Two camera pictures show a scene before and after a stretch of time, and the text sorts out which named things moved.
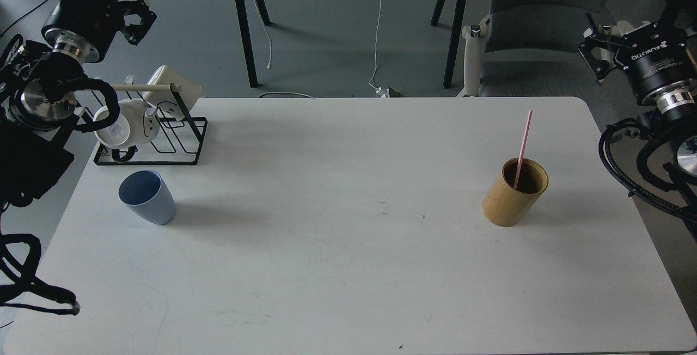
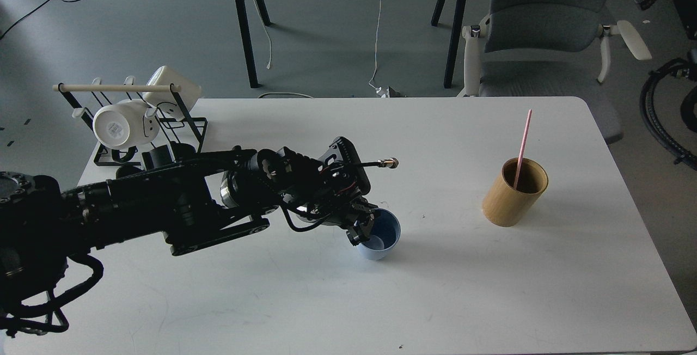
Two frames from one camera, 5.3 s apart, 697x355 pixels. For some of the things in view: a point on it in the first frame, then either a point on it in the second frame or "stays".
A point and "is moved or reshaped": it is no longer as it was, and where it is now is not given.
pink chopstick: (523, 149) stays
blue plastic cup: (146, 192) is moved or reshaped
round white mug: (136, 123) stays
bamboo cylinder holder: (503, 206) stays
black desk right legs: (459, 14) stays
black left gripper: (86, 16) → (316, 190)
